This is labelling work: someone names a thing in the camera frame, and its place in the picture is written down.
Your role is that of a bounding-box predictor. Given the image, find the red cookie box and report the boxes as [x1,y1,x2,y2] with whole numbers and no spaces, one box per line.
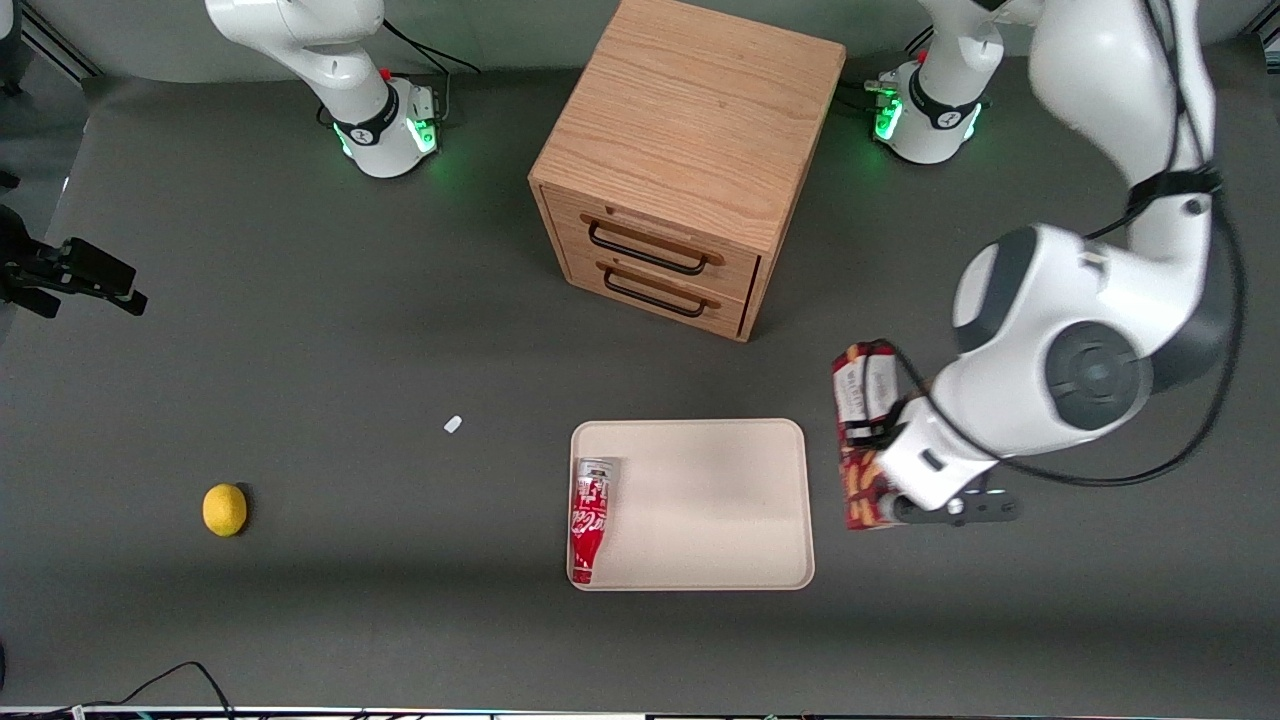
[831,340,902,532]

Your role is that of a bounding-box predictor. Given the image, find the beige plastic tray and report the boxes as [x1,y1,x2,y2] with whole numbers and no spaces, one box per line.
[567,418,816,592]

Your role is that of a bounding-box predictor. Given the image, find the red cola bottle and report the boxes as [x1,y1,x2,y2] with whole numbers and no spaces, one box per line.
[569,457,622,586]

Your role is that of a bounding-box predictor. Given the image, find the wooden drawer cabinet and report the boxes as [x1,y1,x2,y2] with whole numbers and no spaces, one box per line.
[528,0,848,344]

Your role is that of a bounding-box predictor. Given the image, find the yellow lemon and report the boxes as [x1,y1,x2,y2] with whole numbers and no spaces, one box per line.
[202,483,249,538]

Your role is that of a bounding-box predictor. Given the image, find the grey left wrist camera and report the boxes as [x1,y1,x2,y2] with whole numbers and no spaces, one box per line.
[880,488,1023,528]

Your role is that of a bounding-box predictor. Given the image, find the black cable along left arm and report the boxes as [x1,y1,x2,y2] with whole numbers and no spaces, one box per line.
[885,0,1249,490]

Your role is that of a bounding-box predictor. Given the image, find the short black drawer handle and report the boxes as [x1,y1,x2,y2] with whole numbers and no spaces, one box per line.
[602,267,708,320]

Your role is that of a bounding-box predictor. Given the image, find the wooden drawer with short handle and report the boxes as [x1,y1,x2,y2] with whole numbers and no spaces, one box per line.
[562,246,749,339]

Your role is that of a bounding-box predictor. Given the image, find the long black drawer handle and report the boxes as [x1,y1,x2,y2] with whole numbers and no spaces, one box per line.
[587,221,710,277]

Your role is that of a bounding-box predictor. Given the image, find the wooden drawer with long handle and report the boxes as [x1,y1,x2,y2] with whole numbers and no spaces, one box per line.
[541,184,763,303]

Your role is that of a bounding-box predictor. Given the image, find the black cable right arm base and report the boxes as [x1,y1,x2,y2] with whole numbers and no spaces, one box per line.
[382,18,482,77]

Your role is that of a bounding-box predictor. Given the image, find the black cable at table edge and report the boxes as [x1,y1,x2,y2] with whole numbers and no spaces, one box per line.
[70,660,237,717]

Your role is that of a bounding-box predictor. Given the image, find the black camera clamp mount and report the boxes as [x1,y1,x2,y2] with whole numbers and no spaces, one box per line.
[0,204,149,320]

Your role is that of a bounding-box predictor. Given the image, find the aluminium frame rail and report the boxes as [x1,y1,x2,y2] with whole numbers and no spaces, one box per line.
[18,0,103,83]

